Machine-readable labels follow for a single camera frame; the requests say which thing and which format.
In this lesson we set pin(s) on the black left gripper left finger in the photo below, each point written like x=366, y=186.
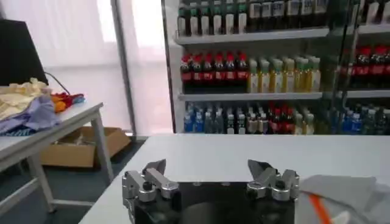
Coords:
x=158, y=182

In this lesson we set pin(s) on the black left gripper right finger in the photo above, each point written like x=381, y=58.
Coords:
x=268, y=182

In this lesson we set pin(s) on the grey printed t-shirt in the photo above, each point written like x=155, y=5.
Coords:
x=344, y=188

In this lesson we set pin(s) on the brown cardboard box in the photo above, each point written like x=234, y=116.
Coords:
x=70, y=155

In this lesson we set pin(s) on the white side table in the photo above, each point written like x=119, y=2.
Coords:
x=76, y=117

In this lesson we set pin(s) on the shelf unit with bottles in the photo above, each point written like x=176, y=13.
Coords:
x=371, y=70
x=243, y=73

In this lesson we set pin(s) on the red orange plush toy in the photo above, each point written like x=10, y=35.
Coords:
x=65, y=100

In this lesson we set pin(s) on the purple cloth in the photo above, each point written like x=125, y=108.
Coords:
x=39, y=115

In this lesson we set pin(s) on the blue patterned cloth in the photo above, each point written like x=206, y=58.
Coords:
x=21, y=131

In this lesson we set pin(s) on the beige cloth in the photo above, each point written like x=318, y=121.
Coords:
x=15, y=103

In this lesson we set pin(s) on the black monitor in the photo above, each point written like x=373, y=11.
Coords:
x=18, y=51

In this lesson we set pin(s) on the dark window post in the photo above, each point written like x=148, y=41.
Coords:
x=123, y=61

